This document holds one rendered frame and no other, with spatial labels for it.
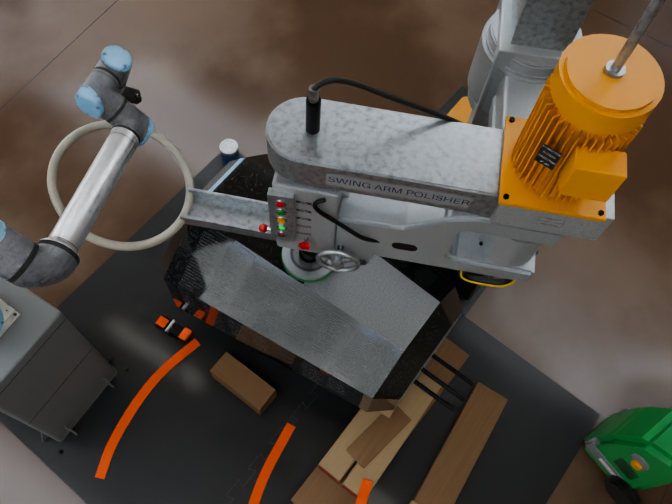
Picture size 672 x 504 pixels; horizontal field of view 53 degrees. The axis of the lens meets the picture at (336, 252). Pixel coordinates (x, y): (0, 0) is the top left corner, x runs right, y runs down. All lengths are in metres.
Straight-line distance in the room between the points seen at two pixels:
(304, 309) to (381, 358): 0.35
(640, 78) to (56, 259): 1.45
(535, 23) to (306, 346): 1.42
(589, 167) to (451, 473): 1.92
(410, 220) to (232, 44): 2.53
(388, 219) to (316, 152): 0.38
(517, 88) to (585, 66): 0.77
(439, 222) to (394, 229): 0.15
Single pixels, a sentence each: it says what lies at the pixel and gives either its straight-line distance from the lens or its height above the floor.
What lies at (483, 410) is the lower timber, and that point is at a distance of 3.33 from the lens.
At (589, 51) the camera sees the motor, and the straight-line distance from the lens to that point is 1.66.
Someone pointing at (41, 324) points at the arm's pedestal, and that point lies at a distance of 2.71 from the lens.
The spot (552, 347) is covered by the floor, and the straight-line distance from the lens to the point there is 3.62.
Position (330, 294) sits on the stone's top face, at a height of 0.83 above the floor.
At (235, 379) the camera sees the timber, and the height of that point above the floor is 0.14.
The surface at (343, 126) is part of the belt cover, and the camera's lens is 1.90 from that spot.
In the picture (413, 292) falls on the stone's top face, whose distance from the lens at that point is 2.63.
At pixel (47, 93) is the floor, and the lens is 4.37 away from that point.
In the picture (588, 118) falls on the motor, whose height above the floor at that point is 2.07.
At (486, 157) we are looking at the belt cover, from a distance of 1.91.
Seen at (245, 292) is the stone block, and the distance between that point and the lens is 2.74.
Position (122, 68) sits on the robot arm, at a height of 1.62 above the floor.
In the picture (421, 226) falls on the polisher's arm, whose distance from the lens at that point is 2.07.
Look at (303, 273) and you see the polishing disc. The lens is 2.57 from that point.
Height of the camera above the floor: 3.25
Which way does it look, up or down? 65 degrees down
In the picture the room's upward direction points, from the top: 6 degrees clockwise
